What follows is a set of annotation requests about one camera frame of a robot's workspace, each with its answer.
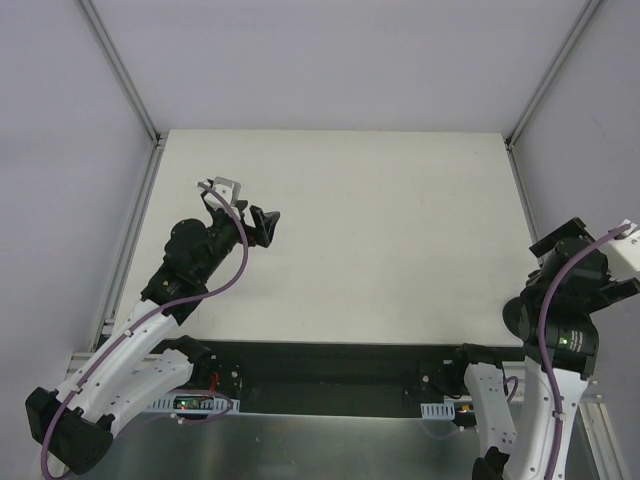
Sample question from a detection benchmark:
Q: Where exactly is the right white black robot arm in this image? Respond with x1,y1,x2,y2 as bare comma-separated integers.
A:
450,218,639,479

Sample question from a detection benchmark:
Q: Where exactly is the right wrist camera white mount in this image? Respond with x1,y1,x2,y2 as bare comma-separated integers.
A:
600,219,640,281

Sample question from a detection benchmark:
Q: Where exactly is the aluminium frame post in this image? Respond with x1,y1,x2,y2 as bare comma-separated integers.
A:
75,0,162,146
504,0,606,151

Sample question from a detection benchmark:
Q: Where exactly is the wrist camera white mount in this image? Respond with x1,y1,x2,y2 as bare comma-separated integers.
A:
600,219,640,281
197,177,241,215

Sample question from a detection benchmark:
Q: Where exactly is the right aluminium frame post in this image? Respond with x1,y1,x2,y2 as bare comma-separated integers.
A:
504,0,606,151

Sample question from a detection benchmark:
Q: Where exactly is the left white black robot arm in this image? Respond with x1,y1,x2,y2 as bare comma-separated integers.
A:
25,201,280,479

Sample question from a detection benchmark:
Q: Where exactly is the left aluminium frame post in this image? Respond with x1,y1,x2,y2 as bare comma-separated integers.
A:
75,0,162,146

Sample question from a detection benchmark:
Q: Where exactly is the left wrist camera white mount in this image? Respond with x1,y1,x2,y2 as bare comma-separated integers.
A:
197,177,241,215

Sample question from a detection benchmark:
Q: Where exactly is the left white cable duct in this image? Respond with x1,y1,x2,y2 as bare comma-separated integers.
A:
144,393,240,416

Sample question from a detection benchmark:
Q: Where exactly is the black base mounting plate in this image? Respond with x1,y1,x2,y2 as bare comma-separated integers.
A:
152,338,526,417

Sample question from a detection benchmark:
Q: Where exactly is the right white cable duct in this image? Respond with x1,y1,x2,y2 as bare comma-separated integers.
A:
420,399,474,421

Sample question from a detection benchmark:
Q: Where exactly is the white cable duct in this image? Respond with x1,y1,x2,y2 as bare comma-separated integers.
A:
420,399,474,421
144,393,240,416

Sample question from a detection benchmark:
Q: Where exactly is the black phone stand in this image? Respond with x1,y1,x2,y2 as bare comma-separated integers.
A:
502,297,522,338

